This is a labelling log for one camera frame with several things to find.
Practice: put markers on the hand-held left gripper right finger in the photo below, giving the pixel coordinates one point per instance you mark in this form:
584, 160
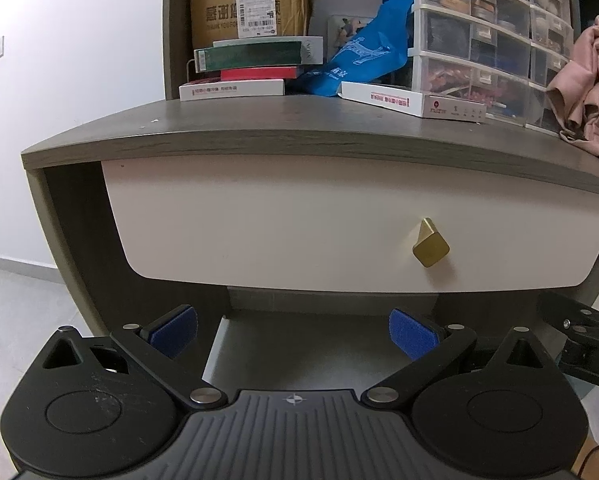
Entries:
408, 334

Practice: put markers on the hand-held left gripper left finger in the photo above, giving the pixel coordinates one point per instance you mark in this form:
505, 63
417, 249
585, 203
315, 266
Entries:
177, 331

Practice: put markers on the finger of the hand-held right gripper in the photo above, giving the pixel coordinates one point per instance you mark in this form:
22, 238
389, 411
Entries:
562, 306

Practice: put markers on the gold drawer knob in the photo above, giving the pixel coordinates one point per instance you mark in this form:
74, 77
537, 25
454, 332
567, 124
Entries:
431, 248

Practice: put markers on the white drawer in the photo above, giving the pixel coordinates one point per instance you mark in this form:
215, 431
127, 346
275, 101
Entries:
279, 230

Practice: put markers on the white box red print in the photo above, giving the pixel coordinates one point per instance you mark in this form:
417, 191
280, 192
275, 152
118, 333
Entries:
404, 97

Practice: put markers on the narrow clear plastic drawer organizer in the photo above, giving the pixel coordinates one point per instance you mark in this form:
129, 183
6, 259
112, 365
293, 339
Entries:
549, 25

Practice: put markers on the wide clear plastic drawer organizer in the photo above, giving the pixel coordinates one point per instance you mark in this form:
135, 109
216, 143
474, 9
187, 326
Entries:
459, 35

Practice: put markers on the pink cloth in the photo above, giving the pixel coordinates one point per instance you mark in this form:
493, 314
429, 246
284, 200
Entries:
592, 85

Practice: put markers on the grey wooden desk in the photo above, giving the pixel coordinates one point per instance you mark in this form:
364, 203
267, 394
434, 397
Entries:
279, 122

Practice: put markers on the white box red label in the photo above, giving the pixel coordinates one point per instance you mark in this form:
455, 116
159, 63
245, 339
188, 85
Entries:
229, 90

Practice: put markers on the blue plastic bag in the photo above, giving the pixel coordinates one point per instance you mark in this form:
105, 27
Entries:
364, 55

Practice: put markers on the green and white box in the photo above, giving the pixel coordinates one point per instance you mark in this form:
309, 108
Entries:
259, 52

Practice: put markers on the grey shelf side panel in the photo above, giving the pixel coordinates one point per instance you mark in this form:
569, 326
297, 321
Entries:
175, 30

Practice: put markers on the picture card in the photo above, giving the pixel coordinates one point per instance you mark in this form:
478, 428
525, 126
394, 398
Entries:
342, 30

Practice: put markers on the brown cardboard box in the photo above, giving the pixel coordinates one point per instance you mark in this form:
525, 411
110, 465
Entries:
214, 5

